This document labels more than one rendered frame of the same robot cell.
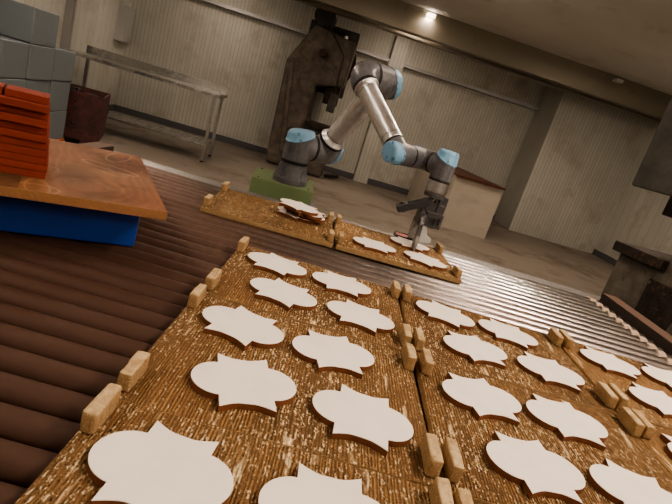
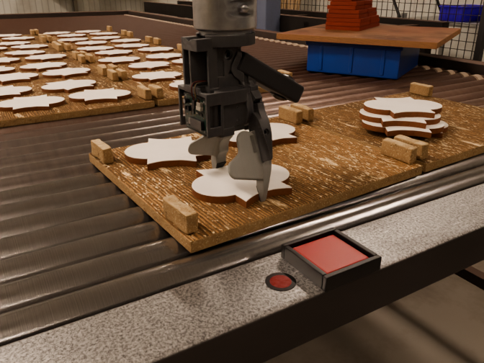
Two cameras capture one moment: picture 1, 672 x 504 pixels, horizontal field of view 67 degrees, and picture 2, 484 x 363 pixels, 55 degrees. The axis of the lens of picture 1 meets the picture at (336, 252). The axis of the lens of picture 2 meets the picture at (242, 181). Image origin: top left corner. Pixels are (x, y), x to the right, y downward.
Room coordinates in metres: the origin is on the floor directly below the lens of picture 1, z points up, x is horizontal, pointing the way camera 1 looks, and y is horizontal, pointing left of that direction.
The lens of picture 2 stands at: (2.29, -0.53, 1.20)
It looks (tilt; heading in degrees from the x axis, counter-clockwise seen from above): 23 degrees down; 151
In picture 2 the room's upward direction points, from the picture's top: straight up
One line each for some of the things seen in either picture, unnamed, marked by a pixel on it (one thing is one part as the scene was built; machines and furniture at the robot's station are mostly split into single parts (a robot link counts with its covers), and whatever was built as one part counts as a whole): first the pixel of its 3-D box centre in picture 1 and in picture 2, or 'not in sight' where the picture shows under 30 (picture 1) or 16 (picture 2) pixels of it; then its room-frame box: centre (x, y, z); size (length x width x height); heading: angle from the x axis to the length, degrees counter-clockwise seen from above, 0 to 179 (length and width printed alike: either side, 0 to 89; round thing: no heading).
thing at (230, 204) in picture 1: (273, 215); (415, 122); (1.64, 0.24, 0.93); 0.41 x 0.35 x 0.02; 95
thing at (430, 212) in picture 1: (430, 210); (221, 83); (1.77, -0.27, 1.08); 0.09 x 0.08 x 0.12; 96
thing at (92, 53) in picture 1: (145, 103); not in sight; (7.52, 3.35, 0.55); 2.14 x 0.84 x 1.11; 99
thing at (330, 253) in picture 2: not in sight; (329, 258); (1.96, -0.24, 0.92); 0.06 x 0.06 x 0.01; 3
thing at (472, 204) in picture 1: (449, 192); not in sight; (9.45, -1.69, 0.44); 2.59 x 0.83 x 0.88; 9
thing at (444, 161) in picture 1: (443, 165); not in sight; (1.78, -0.27, 1.24); 0.09 x 0.08 x 0.11; 43
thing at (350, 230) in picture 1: (392, 249); (250, 163); (1.68, -0.18, 0.93); 0.41 x 0.35 x 0.02; 96
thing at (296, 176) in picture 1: (292, 170); not in sight; (2.18, 0.29, 1.01); 0.15 x 0.15 x 0.10
